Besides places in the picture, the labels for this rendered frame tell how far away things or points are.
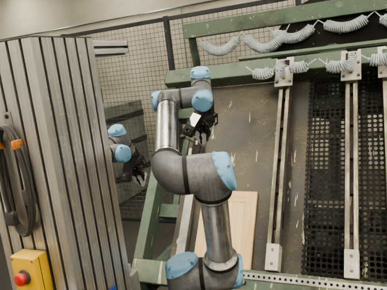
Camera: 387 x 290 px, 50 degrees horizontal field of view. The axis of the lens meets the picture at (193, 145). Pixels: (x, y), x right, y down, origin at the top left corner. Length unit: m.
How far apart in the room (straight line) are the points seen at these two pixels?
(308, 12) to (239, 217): 1.37
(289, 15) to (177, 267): 1.89
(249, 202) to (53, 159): 1.33
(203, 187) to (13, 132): 0.52
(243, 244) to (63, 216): 1.22
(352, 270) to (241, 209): 0.62
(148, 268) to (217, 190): 1.21
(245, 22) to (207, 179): 1.87
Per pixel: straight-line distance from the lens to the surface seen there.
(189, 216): 2.29
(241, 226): 2.20
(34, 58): 1.09
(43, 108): 1.09
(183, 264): 1.43
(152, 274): 2.31
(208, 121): 1.66
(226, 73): 2.54
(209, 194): 1.19
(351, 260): 2.02
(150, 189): 2.45
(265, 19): 2.86
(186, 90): 1.49
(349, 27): 2.76
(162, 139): 1.29
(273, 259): 2.06
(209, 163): 1.16
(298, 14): 2.82
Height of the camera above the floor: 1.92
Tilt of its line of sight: 11 degrees down
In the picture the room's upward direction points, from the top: 7 degrees counter-clockwise
